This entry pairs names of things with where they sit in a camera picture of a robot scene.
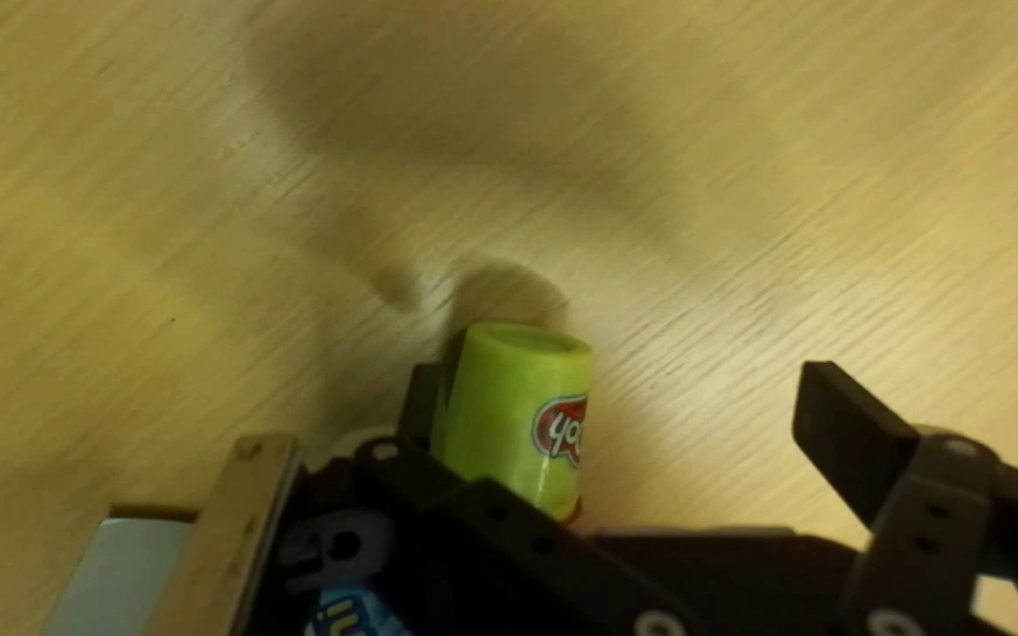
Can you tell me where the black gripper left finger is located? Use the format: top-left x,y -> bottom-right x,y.
142,355 -> 700,636

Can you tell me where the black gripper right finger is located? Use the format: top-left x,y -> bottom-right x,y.
787,355 -> 1018,636

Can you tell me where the blue snack variety box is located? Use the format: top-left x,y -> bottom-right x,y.
44,505 -> 202,636

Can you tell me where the green spice cup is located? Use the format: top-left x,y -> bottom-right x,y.
428,322 -> 597,527

